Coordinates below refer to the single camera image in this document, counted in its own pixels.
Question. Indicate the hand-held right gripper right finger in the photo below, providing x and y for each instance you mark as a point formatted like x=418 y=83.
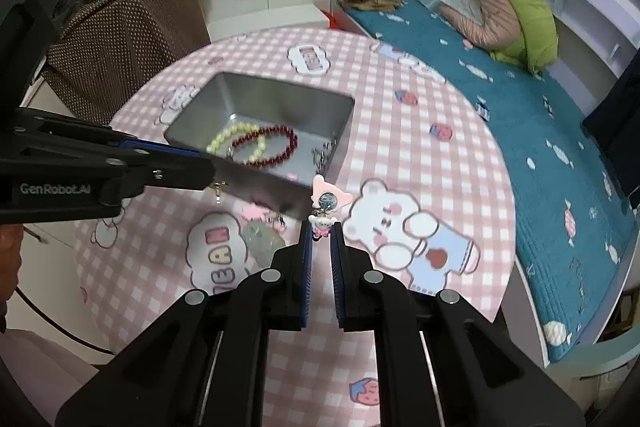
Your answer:
x=337 y=277

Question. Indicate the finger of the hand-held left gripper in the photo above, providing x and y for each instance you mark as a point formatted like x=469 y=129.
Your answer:
x=150 y=146
x=175 y=172

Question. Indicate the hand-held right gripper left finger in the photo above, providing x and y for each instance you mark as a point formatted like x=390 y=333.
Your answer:
x=306 y=277

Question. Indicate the grey metal box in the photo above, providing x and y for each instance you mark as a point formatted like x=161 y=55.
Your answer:
x=280 y=107

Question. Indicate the person's left hand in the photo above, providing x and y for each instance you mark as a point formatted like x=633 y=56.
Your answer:
x=9 y=267

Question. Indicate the small gold charm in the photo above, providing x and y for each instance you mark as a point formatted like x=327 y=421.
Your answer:
x=219 y=191

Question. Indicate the brown dotted cloth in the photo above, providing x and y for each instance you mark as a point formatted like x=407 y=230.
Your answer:
x=130 y=37

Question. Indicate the pink checkered tablecloth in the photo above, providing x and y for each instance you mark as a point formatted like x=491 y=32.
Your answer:
x=425 y=157

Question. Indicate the blue candy print mattress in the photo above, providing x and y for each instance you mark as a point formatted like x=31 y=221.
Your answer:
x=525 y=122

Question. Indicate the folded beige clothes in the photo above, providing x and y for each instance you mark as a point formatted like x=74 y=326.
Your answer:
x=370 y=3

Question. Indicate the white pillow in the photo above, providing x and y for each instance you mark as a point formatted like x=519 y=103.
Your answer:
x=457 y=7

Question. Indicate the pink quilt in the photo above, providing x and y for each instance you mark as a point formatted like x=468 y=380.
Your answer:
x=480 y=7

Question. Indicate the black hanging jacket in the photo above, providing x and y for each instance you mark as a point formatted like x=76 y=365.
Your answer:
x=617 y=132

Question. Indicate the green quilt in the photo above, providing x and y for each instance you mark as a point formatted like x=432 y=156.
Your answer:
x=530 y=17

